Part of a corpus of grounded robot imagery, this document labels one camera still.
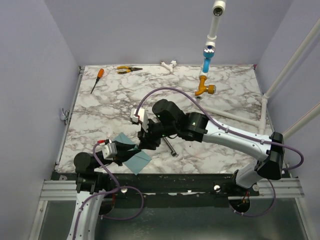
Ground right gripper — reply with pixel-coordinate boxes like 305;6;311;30
137;118;178;151

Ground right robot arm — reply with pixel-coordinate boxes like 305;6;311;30
130;99;284;196

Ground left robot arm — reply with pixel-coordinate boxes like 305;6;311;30
67;139;145;240

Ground black metal T bar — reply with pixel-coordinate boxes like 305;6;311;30
162;137;178;157

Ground orange brass tap valve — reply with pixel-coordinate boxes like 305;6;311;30
195;75;216;97

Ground white pipe tee fitting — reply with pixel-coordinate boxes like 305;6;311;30
160;60;177;73

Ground blue tap valve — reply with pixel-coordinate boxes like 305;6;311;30
202;45;215;73

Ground white PVC pipe assembly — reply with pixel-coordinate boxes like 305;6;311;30
198;0;320;138

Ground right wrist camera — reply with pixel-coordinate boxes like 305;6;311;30
130;108;149;132

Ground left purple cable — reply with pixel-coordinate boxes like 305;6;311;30
73;141;145;240

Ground purple cable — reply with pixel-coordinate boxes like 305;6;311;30
133;87;305;218
73;141;145;240

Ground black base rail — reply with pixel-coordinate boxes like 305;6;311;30
51;169;261;208

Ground yellow handled pliers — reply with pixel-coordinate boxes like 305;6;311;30
116;66;143;75

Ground metal wall hook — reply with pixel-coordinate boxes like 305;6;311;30
60;108;70;122

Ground orange handled screwdriver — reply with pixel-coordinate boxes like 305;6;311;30
90;68;104;94

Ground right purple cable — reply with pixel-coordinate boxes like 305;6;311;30
133;87;305;218

